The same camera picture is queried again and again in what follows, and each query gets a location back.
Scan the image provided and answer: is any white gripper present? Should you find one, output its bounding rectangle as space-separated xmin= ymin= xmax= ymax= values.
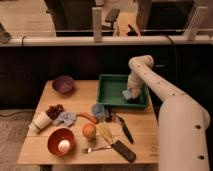
xmin=127 ymin=75 xmax=143 ymax=99

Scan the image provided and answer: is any green plastic tray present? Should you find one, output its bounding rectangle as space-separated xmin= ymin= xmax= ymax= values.
xmin=97 ymin=74 xmax=149 ymax=109

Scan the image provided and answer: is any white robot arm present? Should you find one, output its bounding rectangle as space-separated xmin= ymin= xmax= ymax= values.
xmin=127 ymin=55 xmax=210 ymax=171

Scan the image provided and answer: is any dark red small object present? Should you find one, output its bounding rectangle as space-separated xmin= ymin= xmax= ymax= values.
xmin=105 ymin=108 xmax=113 ymax=122

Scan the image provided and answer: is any blue small cup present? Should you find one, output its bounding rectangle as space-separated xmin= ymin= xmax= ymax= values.
xmin=91 ymin=104 xmax=106 ymax=121

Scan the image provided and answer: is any yellow corn brush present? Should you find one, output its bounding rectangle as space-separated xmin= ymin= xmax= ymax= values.
xmin=97 ymin=122 xmax=113 ymax=145

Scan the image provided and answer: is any black office chair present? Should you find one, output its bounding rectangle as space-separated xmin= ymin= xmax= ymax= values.
xmin=102 ymin=8 xmax=120 ymax=30

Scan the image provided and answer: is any orange carrot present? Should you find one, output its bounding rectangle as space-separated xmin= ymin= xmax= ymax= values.
xmin=76 ymin=113 xmax=98 ymax=124

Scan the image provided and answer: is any black remote control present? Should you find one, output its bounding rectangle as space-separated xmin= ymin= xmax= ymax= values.
xmin=112 ymin=140 xmax=136 ymax=162

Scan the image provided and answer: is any orange fruit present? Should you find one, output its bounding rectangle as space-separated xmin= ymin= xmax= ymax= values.
xmin=82 ymin=123 xmax=97 ymax=139

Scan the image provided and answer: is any purple bowl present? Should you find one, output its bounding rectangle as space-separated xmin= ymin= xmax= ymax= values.
xmin=52 ymin=75 xmax=74 ymax=94

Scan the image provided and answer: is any blue crumpled cloth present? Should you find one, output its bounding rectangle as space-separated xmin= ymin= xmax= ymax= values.
xmin=53 ymin=112 xmax=77 ymax=127

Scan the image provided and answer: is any silver fork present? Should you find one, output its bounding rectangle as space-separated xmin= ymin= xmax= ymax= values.
xmin=81 ymin=146 xmax=111 ymax=154

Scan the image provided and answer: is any bunch of dark grapes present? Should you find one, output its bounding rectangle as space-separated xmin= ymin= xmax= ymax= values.
xmin=46 ymin=104 xmax=64 ymax=120

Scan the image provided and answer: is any red bowl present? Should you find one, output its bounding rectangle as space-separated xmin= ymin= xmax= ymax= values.
xmin=47 ymin=128 xmax=75 ymax=157

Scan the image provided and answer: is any white egg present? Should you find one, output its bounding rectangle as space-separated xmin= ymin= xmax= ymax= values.
xmin=58 ymin=140 xmax=70 ymax=152

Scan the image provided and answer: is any white paper cup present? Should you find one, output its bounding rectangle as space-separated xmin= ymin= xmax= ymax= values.
xmin=29 ymin=112 xmax=52 ymax=133

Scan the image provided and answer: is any black handled knife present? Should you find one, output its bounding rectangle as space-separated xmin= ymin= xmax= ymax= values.
xmin=115 ymin=115 xmax=134 ymax=144

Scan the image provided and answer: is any white horizontal rail pipe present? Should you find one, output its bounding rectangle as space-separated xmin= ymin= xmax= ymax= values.
xmin=0 ymin=35 xmax=213 ymax=47

